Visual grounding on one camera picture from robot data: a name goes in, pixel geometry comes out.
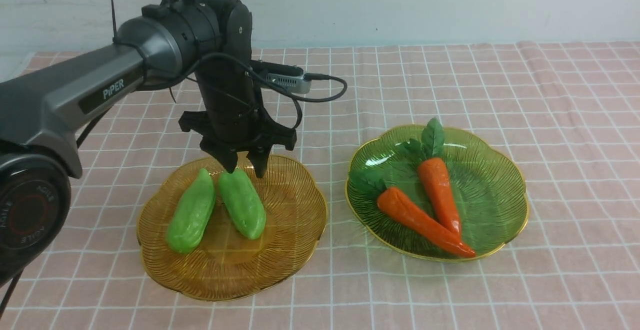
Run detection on amber glass plate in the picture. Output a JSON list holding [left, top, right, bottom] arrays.
[[137, 154, 329, 302]]

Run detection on green glass plate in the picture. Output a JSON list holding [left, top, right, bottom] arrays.
[[345, 124, 530, 262]]

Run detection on orange toy carrot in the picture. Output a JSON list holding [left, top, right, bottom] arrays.
[[396, 117, 463, 237], [347, 169, 476, 259]]

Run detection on pink checkered tablecloth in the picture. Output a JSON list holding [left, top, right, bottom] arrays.
[[1, 42, 640, 330]]

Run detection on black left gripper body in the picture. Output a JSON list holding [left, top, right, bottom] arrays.
[[178, 60, 298, 153]]

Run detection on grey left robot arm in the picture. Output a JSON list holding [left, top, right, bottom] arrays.
[[0, 0, 297, 284]]

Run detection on green bitter gourd toy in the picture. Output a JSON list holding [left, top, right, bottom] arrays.
[[165, 168, 217, 254], [218, 168, 266, 241]]

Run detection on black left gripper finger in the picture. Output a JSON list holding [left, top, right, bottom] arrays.
[[247, 144, 273, 178], [201, 140, 238, 173]]

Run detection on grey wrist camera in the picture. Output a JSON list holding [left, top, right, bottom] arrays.
[[251, 60, 311, 95]]

